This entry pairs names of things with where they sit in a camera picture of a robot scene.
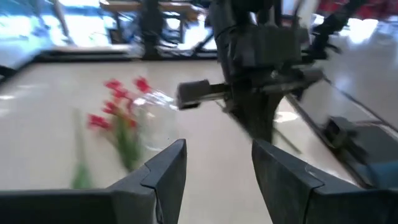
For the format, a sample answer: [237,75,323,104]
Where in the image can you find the clear glass vase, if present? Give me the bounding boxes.
[133,90,181,153]

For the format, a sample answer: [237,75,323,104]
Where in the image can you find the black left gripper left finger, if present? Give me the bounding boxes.
[107,138,188,224]

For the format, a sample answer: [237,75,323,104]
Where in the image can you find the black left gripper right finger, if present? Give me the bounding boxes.
[251,139,374,224]

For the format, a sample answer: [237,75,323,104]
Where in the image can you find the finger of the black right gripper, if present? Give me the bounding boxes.
[256,91,284,146]
[231,91,259,142]

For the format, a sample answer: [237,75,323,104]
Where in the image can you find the red blossom spray green stems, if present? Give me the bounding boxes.
[86,76,153,174]

